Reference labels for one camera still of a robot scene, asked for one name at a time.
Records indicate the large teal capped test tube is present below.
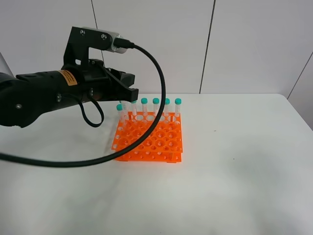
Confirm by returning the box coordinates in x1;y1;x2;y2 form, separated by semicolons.
116;103;128;126

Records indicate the clear tube in rack corner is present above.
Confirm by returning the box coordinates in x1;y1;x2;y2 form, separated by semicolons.
131;100;137;117

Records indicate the orange test tube rack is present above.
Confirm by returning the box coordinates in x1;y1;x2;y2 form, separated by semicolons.
112;112;183;163

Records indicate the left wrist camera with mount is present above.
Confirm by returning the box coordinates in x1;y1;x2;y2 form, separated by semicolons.
63;26;127;69

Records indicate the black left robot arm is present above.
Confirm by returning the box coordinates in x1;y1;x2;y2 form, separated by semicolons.
0;60;139;128

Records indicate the teal capped tube in rack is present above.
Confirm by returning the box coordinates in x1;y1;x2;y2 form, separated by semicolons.
141;97;148;116

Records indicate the thick black camera cable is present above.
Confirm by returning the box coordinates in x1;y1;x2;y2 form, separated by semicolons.
0;39;167;168

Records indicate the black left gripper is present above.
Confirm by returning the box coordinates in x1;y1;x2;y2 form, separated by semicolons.
61;59;139;102

